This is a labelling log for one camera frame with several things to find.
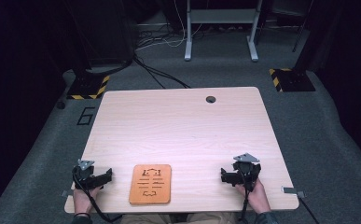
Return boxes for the thin black bracket cable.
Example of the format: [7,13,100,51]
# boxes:
[299,196,321,224]

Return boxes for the black floor cables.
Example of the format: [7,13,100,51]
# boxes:
[132,54,192,91]

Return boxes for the hazard-striped black stand base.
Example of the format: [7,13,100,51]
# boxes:
[66,69,111,101]
[268,67,317,93]

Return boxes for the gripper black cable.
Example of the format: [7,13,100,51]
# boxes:
[72,174,124,224]
[239,174,251,222]

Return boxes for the white floor cables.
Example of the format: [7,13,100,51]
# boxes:
[134,0,204,52]

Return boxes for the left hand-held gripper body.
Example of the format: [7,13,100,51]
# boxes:
[72,159,104,191]

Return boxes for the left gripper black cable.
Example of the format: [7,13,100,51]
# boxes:
[72,174,124,224]

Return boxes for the white metal desk frame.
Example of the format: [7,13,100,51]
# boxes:
[184,0,264,63]

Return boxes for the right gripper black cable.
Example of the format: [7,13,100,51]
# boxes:
[239,174,251,222]

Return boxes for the person's left hand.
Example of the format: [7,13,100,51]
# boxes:
[73,185,104,217]

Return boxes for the black stand column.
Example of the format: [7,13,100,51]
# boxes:
[61,0,136,77]
[293,0,335,73]

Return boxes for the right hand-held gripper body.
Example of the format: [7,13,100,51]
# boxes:
[229,152,262,192]

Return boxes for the person's right hand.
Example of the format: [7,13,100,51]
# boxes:
[234,178,271,215]

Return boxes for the orange carved wooden board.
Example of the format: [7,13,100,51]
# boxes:
[128,163,173,206]

